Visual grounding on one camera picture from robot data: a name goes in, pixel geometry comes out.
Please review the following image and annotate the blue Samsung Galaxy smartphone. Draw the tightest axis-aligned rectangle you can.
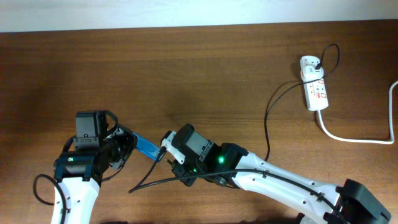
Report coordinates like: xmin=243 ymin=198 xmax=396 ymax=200
xmin=133 ymin=132 xmax=160 ymax=161

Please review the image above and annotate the white power strip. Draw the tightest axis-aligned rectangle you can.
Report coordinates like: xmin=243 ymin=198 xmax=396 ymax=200
xmin=300 ymin=55 xmax=328 ymax=111

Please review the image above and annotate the black USB charging cable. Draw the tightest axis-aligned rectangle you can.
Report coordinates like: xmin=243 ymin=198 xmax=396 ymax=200
xmin=263 ymin=43 xmax=341 ymax=162

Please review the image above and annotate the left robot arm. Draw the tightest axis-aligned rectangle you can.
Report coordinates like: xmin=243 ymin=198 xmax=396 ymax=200
xmin=51 ymin=110 xmax=137 ymax=223

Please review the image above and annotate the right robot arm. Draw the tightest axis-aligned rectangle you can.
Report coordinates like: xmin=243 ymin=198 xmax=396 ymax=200
xmin=161 ymin=124 xmax=392 ymax=223

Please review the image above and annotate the white USB charger plug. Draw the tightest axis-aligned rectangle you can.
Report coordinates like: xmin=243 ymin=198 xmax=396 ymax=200
xmin=300 ymin=60 xmax=324 ymax=82

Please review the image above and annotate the left camera black cable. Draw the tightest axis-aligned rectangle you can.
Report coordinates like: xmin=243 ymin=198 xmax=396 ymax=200
xmin=32 ymin=110 xmax=131 ymax=224

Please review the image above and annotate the white power strip cord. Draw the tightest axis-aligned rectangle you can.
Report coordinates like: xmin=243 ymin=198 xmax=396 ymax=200
xmin=316 ymin=80 xmax=398 ymax=145

